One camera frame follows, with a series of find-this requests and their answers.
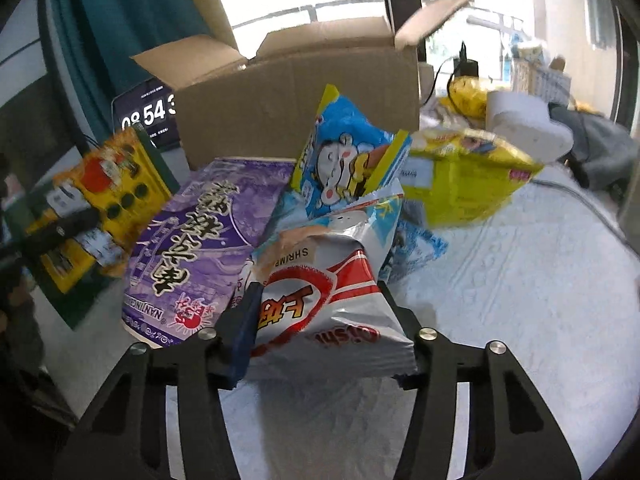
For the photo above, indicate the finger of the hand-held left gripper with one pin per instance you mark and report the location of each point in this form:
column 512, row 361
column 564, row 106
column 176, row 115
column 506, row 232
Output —
column 65, row 227

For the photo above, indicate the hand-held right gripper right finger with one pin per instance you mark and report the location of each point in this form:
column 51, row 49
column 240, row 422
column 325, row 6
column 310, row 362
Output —
column 402, row 327

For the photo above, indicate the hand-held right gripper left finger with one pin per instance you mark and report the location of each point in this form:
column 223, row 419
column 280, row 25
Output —
column 242, row 330

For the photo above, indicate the white red chips packet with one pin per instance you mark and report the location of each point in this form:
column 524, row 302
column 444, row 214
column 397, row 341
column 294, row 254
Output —
column 325, row 310

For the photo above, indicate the purple snack packet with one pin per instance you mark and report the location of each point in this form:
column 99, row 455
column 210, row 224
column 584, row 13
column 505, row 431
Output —
column 200, row 240

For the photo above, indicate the lime yellow snack packet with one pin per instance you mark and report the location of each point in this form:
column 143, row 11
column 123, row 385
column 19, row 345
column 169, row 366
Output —
column 465, row 185

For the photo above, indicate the brown cardboard box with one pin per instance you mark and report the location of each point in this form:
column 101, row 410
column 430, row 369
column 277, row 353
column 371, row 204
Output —
column 300, row 90

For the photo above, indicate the small blue packet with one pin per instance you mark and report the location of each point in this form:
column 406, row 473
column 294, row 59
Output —
column 415, row 245

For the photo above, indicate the black tablet with clock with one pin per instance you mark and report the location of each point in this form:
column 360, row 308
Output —
column 145, row 110

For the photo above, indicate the blue cartoon snack packet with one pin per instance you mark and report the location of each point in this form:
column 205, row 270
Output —
column 340, row 160

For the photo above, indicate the teal curtain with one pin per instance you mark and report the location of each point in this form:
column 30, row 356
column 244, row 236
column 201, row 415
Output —
column 125, row 10

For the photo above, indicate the white paper roll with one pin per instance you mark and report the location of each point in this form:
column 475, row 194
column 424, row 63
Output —
column 525, row 130

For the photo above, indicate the yellow bag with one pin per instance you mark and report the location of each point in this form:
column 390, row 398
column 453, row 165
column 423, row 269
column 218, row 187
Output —
column 467, row 97

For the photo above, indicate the grey cloth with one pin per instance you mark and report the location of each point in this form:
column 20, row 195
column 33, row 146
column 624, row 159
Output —
column 600, row 145

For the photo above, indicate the black charger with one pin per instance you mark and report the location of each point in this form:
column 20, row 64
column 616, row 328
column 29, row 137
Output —
column 466, row 65

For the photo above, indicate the white basket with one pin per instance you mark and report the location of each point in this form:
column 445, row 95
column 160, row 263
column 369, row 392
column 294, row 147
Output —
column 540, row 72

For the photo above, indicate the white drying rack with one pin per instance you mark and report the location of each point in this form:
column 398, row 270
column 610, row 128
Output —
column 495, row 22

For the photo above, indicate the balcony railing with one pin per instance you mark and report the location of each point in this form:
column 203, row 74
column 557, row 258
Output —
column 300, row 10

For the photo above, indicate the dark sliding door frame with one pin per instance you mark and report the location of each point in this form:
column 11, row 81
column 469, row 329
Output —
column 400, row 0

